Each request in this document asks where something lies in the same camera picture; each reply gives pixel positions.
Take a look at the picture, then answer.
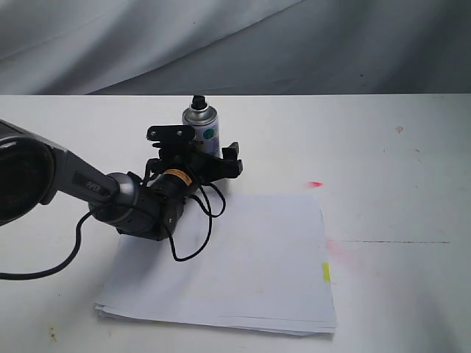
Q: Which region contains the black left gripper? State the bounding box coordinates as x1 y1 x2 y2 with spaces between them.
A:
145 142 243 186

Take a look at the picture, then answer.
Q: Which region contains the polka dot spray paint can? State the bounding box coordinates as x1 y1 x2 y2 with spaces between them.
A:
182 96 220 157

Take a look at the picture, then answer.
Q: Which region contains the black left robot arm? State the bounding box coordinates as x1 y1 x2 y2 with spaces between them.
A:
1 121 243 241

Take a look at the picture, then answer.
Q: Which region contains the white paper stack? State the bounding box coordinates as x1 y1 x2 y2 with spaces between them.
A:
96 194 336 335

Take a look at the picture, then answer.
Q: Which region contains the grey backdrop cloth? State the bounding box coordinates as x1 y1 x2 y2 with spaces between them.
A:
1 1 470 95

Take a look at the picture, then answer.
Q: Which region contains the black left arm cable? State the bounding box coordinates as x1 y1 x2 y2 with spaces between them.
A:
0 161 227 282

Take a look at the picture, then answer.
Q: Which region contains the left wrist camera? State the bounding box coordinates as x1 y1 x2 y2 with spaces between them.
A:
146 125 196 149

